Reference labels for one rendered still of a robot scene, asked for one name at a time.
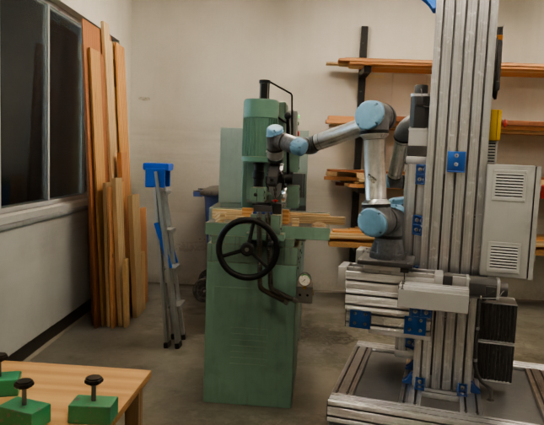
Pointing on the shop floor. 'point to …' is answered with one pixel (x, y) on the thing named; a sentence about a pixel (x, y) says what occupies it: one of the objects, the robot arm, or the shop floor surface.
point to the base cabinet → (250, 337)
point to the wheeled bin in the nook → (206, 221)
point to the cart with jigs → (62, 394)
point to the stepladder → (158, 180)
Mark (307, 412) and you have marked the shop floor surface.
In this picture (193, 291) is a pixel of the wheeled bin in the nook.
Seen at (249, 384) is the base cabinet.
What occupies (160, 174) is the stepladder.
